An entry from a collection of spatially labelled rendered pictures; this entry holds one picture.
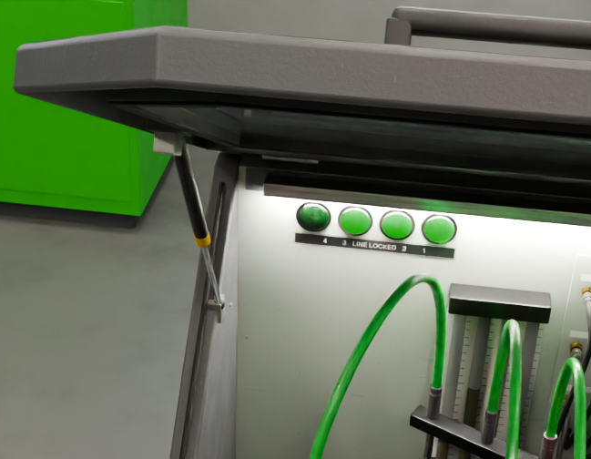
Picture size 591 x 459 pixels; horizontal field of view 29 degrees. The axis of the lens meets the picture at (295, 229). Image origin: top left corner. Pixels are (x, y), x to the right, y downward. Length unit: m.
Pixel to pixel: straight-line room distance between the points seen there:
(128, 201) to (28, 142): 0.41
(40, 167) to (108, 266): 0.44
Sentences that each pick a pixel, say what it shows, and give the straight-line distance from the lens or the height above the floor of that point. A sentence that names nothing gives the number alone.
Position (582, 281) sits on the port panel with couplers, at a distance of 1.69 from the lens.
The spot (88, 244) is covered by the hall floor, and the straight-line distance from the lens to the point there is 4.18.
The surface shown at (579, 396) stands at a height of 1.35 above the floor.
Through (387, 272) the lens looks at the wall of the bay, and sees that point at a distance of 1.68.
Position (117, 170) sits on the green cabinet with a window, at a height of 0.26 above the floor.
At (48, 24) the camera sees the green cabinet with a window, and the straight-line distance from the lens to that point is 3.94.
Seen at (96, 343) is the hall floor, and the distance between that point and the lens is 3.69.
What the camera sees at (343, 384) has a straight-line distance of 1.34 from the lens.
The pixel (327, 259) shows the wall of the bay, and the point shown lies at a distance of 1.68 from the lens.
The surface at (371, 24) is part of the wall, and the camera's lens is 5.34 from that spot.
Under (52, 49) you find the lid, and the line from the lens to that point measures 0.82.
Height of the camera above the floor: 2.22
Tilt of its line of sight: 31 degrees down
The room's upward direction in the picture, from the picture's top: 2 degrees clockwise
